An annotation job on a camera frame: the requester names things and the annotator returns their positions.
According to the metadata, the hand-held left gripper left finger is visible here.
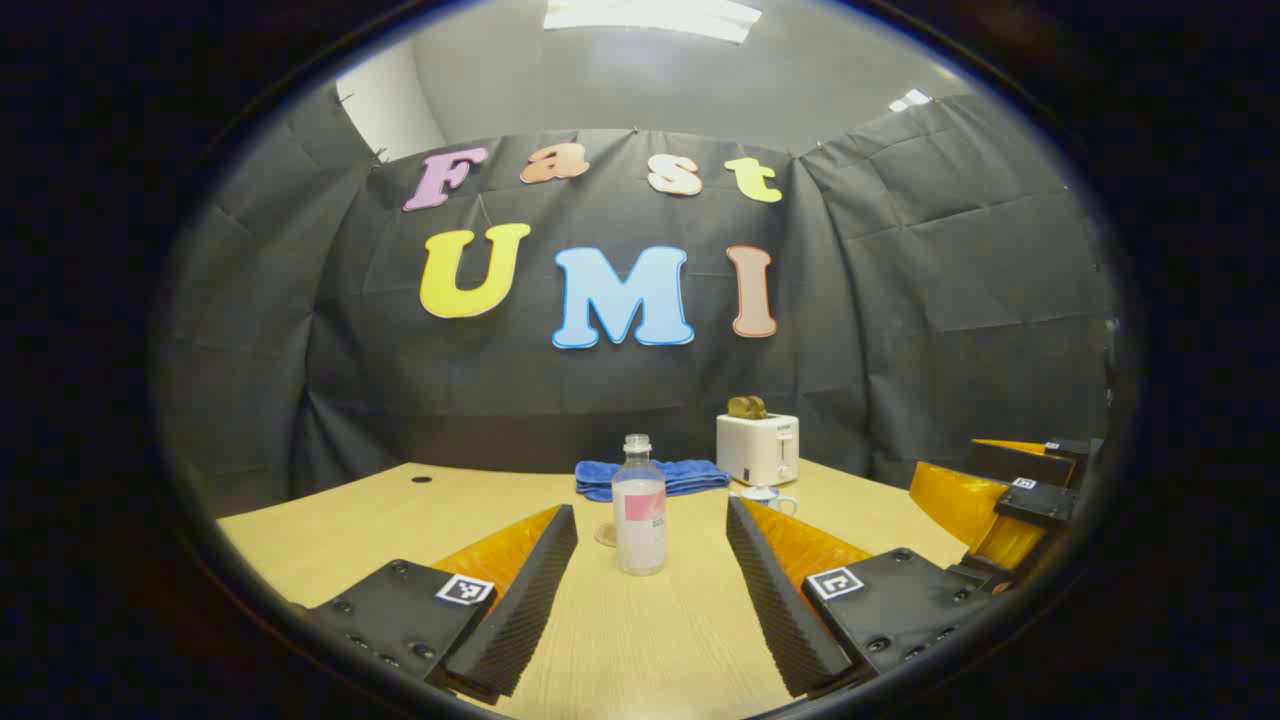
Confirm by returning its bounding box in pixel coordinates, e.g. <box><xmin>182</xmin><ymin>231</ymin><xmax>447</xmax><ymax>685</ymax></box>
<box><xmin>305</xmin><ymin>503</ymin><xmax>579</xmax><ymax>701</ymax></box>

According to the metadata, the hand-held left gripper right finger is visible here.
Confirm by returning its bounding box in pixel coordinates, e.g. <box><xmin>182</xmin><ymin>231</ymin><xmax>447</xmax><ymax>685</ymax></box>
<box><xmin>725</xmin><ymin>495</ymin><xmax>989</xmax><ymax>699</ymax></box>

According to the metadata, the white blue-patterned teacup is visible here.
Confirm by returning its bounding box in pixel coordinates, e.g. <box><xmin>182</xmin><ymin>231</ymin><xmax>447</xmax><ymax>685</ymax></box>
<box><xmin>737</xmin><ymin>485</ymin><xmax>799</xmax><ymax>517</ymax></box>

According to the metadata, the clear plastic water bottle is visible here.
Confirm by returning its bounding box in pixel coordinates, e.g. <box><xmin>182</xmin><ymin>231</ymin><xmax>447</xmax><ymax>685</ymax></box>
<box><xmin>612</xmin><ymin>434</ymin><xmax>668</xmax><ymax>577</ymax></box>

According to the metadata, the white toaster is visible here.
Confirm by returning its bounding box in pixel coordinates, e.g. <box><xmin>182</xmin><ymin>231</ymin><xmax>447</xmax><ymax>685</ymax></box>
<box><xmin>716</xmin><ymin>412</ymin><xmax>800</xmax><ymax>488</ymax></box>

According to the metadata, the folded blue towel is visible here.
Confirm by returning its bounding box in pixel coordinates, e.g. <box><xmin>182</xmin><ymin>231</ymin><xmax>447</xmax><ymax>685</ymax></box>
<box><xmin>575</xmin><ymin>459</ymin><xmax>731</xmax><ymax>503</ymax></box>

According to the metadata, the black backdrop cloth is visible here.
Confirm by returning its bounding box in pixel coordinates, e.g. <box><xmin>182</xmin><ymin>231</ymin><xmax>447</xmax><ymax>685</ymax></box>
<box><xmin>160</xmin><ymin>85</ymin><xmax>1121</xmax><ymax>516</ymax></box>

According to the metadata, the rectangular ceiling light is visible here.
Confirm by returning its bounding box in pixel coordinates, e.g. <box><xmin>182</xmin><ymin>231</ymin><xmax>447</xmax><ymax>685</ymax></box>
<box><xmin>543</xmin><ymin>0</ymin><xmax>763</xmax><ymax>45</ymax></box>

